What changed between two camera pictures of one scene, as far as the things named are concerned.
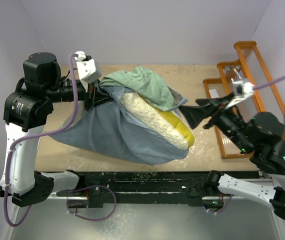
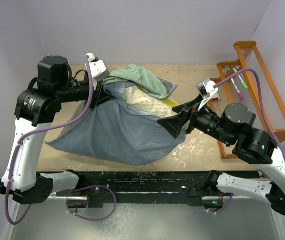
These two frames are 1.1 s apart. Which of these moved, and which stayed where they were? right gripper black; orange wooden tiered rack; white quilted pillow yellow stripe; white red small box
Moved: right gripper black; white quilted pillow yellow stripe
Stayed: orange wooden tiered rack; white red small box
